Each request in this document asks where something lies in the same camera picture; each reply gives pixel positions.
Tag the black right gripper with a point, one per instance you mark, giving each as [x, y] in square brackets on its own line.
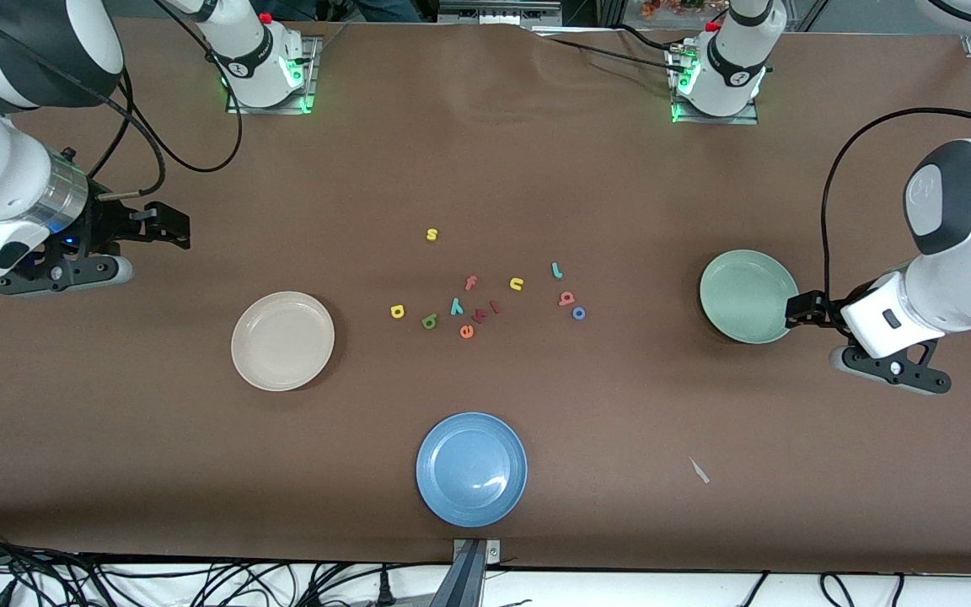
[108, 226]

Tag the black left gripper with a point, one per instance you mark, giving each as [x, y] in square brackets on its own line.
[825, 312]

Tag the teal letter y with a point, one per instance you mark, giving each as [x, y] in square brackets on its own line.
[456, 306]

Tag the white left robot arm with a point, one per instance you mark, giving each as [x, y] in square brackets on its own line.
[957, 278]

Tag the pale green plate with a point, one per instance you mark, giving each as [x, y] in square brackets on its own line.
[747, 297]

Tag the beige brown plate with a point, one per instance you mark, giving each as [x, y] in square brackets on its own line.
[283, 341]

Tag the white tape scrap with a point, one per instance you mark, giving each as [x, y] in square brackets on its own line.
[699, 470]

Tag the brown table cover sheet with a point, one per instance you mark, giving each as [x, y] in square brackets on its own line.
[115, 464]

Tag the person in blue jeans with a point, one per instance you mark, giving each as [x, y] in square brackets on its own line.
[384, 8]

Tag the orange floral decoration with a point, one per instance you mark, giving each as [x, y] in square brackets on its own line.
[671, 7]

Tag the blue plate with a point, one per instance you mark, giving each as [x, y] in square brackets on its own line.
[471, 470]

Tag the grey metal rack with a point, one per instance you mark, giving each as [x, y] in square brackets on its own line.
[498, 8]

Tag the black power plug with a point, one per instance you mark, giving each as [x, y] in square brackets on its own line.
[384, 588]

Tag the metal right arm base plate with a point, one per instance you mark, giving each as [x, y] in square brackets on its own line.
[310, 80]

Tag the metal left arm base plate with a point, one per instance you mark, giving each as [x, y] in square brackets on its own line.
[688, 120]

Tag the grey metal bracket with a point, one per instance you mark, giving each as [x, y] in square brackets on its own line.
[492, 550]

